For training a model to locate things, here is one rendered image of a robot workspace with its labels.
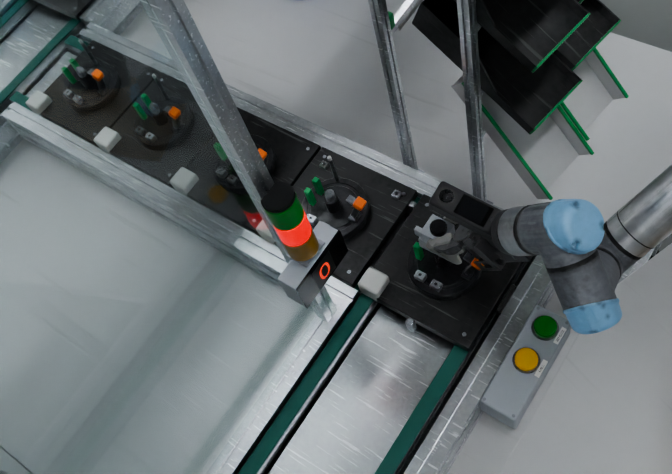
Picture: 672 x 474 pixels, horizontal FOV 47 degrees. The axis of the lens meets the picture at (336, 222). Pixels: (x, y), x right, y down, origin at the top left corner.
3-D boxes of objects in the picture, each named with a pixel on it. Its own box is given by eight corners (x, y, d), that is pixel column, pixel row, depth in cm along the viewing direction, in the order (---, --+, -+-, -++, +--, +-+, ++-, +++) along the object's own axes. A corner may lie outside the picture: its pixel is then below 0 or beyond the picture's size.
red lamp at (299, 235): (318, 226, 117) (310, 210, 112) (299, 252, 115) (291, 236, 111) (292, 212, 119) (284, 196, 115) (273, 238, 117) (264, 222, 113)
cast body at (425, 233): (462, 243, 139) (460, 224, 133) (449, 262, 138) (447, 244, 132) (422, 223, 142) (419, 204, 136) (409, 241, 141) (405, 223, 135)
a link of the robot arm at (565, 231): (579, 268, 103) (555, 210, 102) (526, 269, 113) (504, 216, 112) (618, 243, 106) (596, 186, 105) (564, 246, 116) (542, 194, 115)
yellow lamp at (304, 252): (324, 241, 121) (318, 226, 117) (306, 267, 119) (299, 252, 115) (299, 228, 123) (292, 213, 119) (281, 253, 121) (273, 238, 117)
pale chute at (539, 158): (579, 154, 151) (594, 152, 147) (536, 199, 148) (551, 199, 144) (496, 40, 144) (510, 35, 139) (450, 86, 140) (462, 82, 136)
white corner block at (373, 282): (392, 284, 149) (389, 275, 146) (379, 303, 148) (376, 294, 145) (372, 273, 151) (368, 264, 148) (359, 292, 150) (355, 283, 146)
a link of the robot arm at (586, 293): (633, 299, 115) (606, 232, 114) (621, 331, 106) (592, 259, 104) (582, 311, 119) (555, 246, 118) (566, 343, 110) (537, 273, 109)
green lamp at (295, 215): (310, 209, 112) (302, 192, 108) (290, 236, 111) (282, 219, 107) (283, 196, 114) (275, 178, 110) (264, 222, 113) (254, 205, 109)
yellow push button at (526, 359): (541, 358, 136) (542, 354, 135) (531, 377, 135) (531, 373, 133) (521, 347, 138) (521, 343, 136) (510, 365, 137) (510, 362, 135)
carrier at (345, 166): (418, 195, 158) (411, 161, 147) (353, 289, 150) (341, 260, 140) (323, 151, 168) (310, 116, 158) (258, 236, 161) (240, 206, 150)
